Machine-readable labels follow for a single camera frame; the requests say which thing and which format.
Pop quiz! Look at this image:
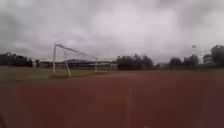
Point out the white goal frame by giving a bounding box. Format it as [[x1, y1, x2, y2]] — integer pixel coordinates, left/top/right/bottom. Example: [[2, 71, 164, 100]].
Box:
[[51, 42, 100, 79]]

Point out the cluster of tall dark trees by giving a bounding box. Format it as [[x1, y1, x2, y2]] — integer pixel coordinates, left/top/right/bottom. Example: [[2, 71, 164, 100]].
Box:
[[116, 54, 155, 71]]

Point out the floodlight pole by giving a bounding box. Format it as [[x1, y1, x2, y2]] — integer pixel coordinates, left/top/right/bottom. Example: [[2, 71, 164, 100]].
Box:
[[191, 44, 198, 58]]

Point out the dry grass field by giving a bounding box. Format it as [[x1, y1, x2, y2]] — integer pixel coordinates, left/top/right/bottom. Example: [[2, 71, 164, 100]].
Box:
[[0, 65, 118, 84]]

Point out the round dark tree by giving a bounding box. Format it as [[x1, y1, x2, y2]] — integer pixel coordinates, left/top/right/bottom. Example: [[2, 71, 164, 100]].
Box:
[[168, 57, 183, 71]]

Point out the red dirt running track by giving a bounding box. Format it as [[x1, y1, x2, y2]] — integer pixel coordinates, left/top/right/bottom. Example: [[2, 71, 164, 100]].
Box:
[[0, 69, 224, 128]]

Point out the row of dark trees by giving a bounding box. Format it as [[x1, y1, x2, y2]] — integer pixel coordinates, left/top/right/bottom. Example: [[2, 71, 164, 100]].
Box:
[[182, 44, 224, 69]]

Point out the low dark tree line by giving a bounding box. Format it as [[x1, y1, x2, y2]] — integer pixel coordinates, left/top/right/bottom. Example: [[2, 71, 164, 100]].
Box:
[[0, 51, 34, 68]]

